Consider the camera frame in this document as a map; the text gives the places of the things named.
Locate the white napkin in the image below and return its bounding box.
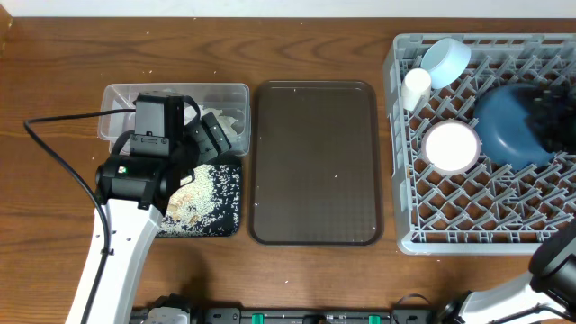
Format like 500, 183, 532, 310
184, 105, 243, 139

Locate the dark blue plate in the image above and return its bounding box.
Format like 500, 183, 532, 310
473, 83, 555, 171

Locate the rice pile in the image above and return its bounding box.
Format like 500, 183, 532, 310
157, 163, 242, 236

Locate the light blue bowl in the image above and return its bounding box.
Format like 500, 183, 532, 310
420, 38, 472, 89

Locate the cream white cup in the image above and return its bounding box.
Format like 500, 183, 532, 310
400, 68, 431, 112

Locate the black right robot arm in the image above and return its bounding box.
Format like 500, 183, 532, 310
431, 86, 575, 323

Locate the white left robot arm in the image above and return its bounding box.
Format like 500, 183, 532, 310
67, 92, 231, 323

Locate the grey dishwasher rack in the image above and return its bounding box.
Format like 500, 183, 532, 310
383, 33, 575, 255

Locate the clear plastic bin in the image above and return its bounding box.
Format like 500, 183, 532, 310
98, 83, 251, 157

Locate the black tray bin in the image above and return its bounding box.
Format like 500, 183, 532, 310
155, 154, 243, 239

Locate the dark brown serving tray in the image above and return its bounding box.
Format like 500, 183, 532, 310
247, 80, 384, 247

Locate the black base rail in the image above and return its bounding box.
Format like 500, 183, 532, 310
128, 294, 463, 324

